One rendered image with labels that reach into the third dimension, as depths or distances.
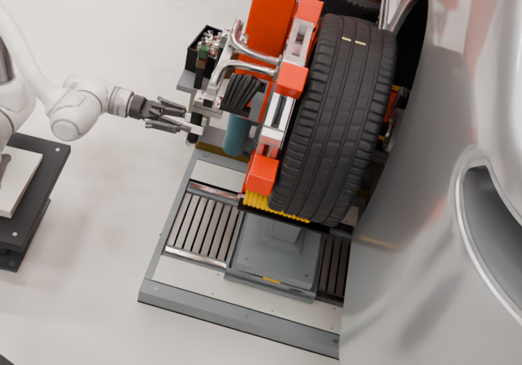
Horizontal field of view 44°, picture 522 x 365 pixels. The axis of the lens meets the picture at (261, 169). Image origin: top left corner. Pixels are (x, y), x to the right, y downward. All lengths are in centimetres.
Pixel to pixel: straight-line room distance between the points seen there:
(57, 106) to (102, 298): 93
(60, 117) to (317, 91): 71
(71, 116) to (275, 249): 103
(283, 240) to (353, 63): 93
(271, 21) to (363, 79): 76
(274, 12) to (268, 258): 94
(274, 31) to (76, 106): 94
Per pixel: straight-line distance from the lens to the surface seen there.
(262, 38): 255
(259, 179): 183
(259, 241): 252
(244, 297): 254
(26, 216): 242
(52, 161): 258
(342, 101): 180
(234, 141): 236
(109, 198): 284
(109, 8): 386
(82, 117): 188
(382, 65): 187
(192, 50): 272
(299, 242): 254
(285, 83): 176
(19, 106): 246
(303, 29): 201
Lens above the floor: 222
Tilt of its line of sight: 46 degrees down
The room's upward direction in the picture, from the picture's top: 18 degrees clockwise
